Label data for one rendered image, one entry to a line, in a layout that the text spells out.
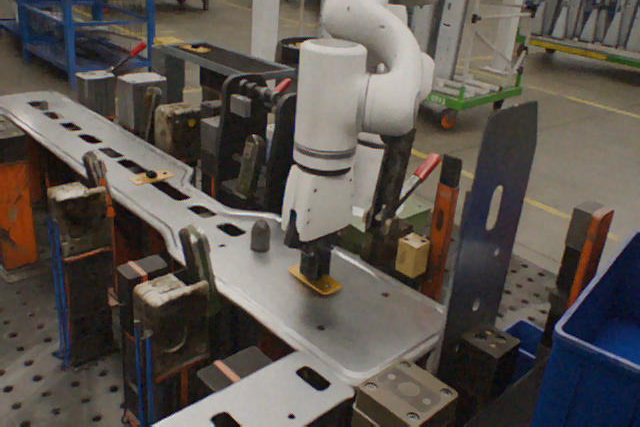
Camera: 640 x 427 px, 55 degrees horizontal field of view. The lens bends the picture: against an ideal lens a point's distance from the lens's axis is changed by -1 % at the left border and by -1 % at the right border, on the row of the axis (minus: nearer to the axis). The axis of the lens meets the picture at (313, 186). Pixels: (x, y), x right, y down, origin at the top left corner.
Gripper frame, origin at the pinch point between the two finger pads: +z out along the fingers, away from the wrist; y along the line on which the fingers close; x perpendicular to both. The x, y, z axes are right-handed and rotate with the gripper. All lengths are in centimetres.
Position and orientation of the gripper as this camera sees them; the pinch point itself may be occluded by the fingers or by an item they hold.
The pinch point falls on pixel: (315, 261)
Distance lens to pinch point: 91.1
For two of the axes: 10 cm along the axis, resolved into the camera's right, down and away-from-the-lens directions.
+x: 6.8, 3.4, -6.5
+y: -7.3, 2.2, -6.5
